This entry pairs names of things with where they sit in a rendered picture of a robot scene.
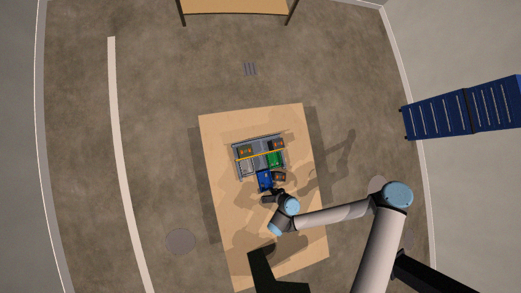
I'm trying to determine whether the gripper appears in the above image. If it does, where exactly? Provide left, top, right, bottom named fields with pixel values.
left=269, top=188, right=285, bottom=195

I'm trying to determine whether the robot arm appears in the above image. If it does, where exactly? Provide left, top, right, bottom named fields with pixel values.
left=261, top=181, right=413, bottom=293

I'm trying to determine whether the blue bin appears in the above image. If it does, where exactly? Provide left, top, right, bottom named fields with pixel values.
left=256, top=169, right=273, bottom=192

